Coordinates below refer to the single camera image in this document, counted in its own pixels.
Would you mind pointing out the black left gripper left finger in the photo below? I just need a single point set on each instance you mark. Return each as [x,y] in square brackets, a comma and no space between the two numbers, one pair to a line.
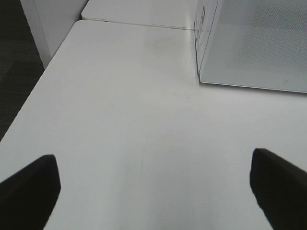
[28,197]

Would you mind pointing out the white microwave door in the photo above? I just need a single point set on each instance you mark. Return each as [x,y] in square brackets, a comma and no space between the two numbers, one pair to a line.
[259,43]

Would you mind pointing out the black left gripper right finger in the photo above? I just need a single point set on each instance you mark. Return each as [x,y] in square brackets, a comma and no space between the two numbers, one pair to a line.
[280,189]

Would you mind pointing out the white microwave oven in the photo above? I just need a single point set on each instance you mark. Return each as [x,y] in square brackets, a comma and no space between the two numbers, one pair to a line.
[239,43]

